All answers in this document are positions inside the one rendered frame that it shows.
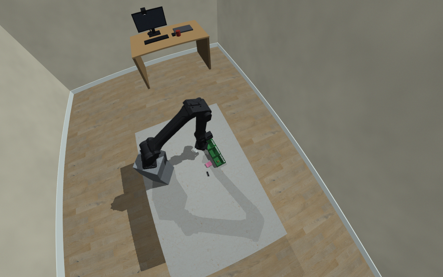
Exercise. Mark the green rack of bins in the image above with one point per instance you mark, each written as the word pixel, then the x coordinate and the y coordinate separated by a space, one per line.
pixel 215 153

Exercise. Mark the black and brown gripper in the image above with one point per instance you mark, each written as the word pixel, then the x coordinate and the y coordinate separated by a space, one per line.
pixel 201 147

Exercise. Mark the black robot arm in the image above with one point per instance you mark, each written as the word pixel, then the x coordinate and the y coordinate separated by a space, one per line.
pixel 150 148

